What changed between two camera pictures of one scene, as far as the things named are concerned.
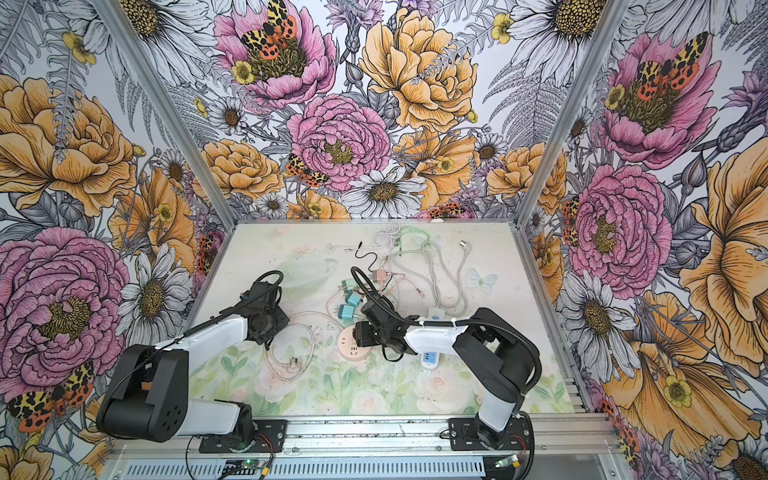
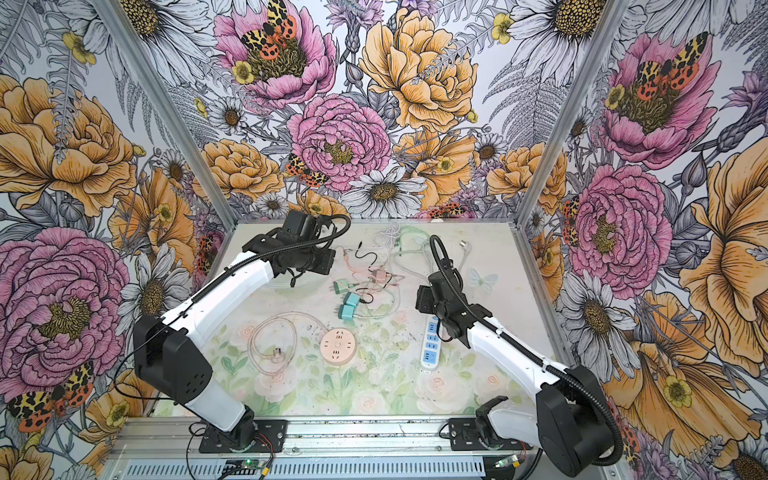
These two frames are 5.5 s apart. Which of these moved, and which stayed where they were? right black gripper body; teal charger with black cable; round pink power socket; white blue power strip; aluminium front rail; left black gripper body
Moved: round pink power socket; right black gripper body; left black gripper body
Stayed: teal charger with black cable; white blue power strip; aluminium front rail
